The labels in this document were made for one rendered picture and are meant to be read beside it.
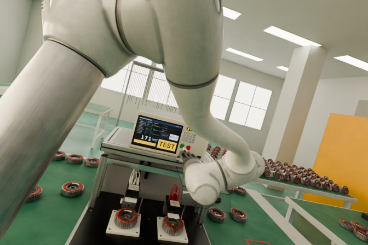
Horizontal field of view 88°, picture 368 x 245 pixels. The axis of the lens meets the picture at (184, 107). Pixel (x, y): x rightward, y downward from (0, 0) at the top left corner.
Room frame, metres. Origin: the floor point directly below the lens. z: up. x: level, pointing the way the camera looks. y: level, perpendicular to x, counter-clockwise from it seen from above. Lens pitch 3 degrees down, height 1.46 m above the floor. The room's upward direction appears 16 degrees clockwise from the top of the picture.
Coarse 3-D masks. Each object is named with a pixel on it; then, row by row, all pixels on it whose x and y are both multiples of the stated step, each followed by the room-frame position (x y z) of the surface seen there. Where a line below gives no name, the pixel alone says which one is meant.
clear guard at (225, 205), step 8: (184, 176) 0.96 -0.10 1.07; (184, 184) 0.86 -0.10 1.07; (184, 192) 0.83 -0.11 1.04; (224, 192) 0.90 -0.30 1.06; (184, 200) 0.81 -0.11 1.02; (192, 200) 0.82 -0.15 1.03; (224, 200) 0.87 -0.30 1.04; (208, 208) 0.82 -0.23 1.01; (216, 208) 0.83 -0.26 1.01; (224, 208) 0.84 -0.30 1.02
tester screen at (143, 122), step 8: (144, 120) 1.03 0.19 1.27; (152, 120) 1.04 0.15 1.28; (136, 128) 1.02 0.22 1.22; (144, 128) 1.03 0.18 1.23; (152, 128) 1.04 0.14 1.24; (160, 128) 1.05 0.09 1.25; (168, 128) 1.06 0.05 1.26; (176, 128) 1.06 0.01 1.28; (136, 136) 1.03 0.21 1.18; (152, 136) 1.04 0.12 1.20; (144, 144) 1.04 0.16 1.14; (176, 144) 1.07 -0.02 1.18
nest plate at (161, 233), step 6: (162, 222) 0.98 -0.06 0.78; (162, 228) 0.94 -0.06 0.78; (162, 234) 0.89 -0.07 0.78; (168, 234) 0.91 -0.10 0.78; (180, 234) 0.93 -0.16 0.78; (186, 234) 0.94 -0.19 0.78; (168, 240) 0.88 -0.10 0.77; (174, 240) 0.88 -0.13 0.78; (180, 240) 0.89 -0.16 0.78; (186, 240) 0.90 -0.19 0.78
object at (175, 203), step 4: (168, 196) 1.13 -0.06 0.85; (172, 200) 1.06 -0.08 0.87; (168, 204) 1.03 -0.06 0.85; (172, 204) 1.02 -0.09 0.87; (176, 204) 1.03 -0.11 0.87; (168, 208) 1.01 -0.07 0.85; (172, 208) 1.00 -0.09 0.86; (176, 208) 1.00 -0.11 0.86; (180, 208) 1.01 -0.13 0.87; (168, 212) 0.99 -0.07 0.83; (172, 212) 1.00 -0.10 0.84; (176, 212) 1.00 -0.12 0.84; (168, 216) 0.97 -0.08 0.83; (172, 216) 0.98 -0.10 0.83; (176, 216) 0.99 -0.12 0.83
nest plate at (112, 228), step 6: (114, 210) 0.97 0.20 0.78; (114, 216) 0.93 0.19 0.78; (138, 216) 0.97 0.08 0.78; (138, 222) 0.93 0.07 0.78; (108, 228) 0.84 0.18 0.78; (114, 228) 0.85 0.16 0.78; (120, 228) 0.86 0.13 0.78; (132, 228) 0.88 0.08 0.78; (138, 228) 0.89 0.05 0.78; (120, 234) 0.84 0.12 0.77; (126, 234) 0.84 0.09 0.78; (132, 234) 0.85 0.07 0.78; (138, 234) 0.85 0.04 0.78
